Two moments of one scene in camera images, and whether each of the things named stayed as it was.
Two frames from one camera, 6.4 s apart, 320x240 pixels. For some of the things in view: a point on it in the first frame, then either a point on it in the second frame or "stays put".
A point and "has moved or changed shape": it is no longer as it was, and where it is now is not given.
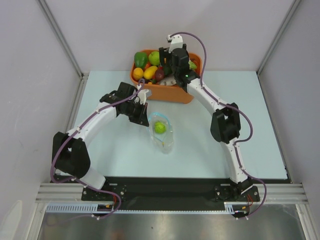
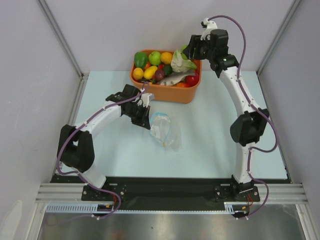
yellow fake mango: (149, 71) stays put
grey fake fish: (167, 81) stays put
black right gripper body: (164, 55) -> (193, 47)
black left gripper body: (133, 111) stays put
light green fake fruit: (160, 128) has moved or changed shape
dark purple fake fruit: (159, 74) stays put
